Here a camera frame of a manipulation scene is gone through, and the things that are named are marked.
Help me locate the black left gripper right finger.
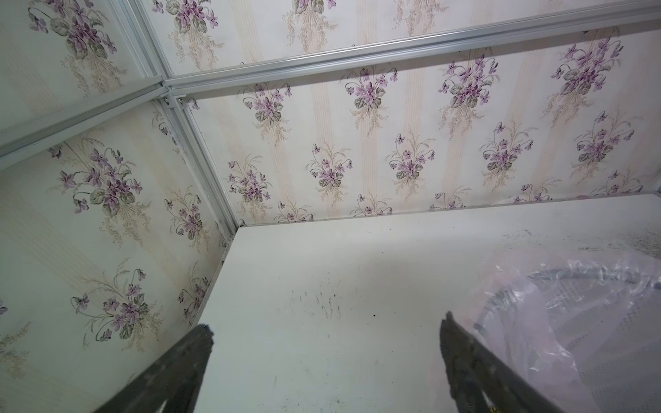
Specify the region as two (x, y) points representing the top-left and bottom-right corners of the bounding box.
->
(439, 311), (561, 412)

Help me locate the mesh bin with pink bag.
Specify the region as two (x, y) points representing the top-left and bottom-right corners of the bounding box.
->
(454, 250), (660, 412)

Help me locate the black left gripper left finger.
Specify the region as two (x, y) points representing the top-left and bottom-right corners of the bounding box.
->
(97, 325), (213, 412)

